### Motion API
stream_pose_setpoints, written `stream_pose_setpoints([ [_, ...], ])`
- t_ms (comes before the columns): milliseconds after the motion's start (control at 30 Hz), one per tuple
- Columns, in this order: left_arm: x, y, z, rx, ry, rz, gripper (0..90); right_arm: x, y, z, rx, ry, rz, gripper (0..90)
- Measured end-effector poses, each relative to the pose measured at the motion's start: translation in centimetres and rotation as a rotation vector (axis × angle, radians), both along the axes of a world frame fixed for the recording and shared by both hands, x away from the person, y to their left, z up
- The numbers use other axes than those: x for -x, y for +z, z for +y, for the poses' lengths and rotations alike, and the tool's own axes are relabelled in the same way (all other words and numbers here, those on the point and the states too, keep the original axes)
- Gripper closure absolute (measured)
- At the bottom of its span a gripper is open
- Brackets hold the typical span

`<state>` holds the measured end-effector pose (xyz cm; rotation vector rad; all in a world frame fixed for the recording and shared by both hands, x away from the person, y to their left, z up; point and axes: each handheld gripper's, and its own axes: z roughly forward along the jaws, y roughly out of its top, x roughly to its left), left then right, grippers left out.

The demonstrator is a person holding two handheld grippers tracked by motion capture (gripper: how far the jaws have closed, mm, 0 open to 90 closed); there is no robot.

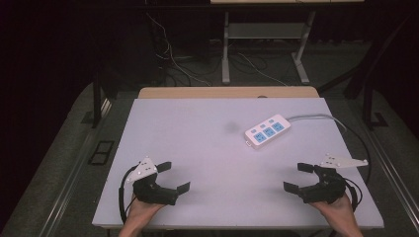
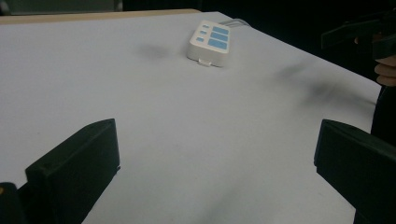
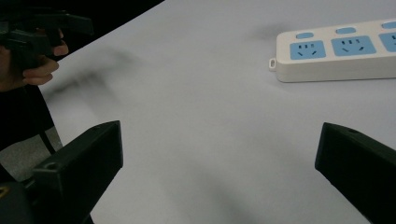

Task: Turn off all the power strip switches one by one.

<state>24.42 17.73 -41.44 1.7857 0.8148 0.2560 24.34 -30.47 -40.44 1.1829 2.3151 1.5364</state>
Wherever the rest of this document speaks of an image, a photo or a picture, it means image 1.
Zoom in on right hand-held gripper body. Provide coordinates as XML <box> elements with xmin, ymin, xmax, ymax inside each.
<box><xmin>299</xmin><ymin>152</ymin><xmax>370</xmax><ymax>204</ymax></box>

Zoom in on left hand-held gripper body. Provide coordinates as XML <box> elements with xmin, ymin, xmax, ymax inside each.
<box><xmin>126</xmin><ymin>156</ymin><xmax>181</xmax><ymax>206</ymax></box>

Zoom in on person's left hand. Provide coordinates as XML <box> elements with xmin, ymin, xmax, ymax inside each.
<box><xmin>126</xmin><ymin>193</ymin><xmax>166</xmax><ymax>230</ymax></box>

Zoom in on person's right hand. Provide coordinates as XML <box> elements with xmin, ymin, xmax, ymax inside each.
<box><xmin>308</xmin><ymin>193</ymin><xmax>360</xmax><ymax>230</ymax></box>

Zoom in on white power strip blue sockets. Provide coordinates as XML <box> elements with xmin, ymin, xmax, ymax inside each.
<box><xmin>243</xmin><ymin>114</ymin><xmax>293</xmax><ymax>150</ymax></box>

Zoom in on black floor socket box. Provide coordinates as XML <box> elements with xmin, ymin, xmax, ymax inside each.
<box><xmin>87</xmin><ymin>139</ymin><xmax>116</xmax><ymax>166</ymax></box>

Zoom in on black metal stand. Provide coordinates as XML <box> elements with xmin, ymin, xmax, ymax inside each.
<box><xmin>361</xmin><ymin>58</ymin><xmax>390</xmax><ymax>131</ymax></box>
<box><xmin>80</xmin><ymin>70</ymin><xmax>115</xmax><ymax>130</ymax></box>

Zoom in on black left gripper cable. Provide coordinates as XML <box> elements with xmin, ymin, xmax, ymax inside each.
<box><xmin>118</xmin><ymin>165</ymin><xmax>138</xmax><ymax>225</ymax></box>

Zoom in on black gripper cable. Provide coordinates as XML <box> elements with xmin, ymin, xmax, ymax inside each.
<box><xmin>118</xmin><ymin>165</ymin><xmax>138</xmax><ymax>225</ymax></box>
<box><xmin>341</xmin><ymin>123</ymin><xmax>373</xmax><ymax>212</ymax></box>

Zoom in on grey power strip cable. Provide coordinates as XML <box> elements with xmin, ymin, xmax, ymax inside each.
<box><xmin>285</xmin><ymin>113</ymin><xmax>348</xmax><ymax>133</ymax></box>

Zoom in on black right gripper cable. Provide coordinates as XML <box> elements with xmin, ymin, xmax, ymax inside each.
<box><xmin>341</xmin><ymin>123</ymin><xmax>373</xmax><ymax>212</ymax></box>

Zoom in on white floor cable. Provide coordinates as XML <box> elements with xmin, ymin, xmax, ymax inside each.
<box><xmin>145</xmin><ymin>12</ymin><xmax>212</xmax><ymax>88</ymax></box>
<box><xmin>236</xmin><ymin>51</ymin><xmax>290</xmax><ymax>87</ymax></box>

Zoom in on white metal desk frame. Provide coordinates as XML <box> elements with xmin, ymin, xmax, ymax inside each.
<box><xmin>220</xmin><ymin>11</ymin><xmax>317</xmax><ymax>86</ymax></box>

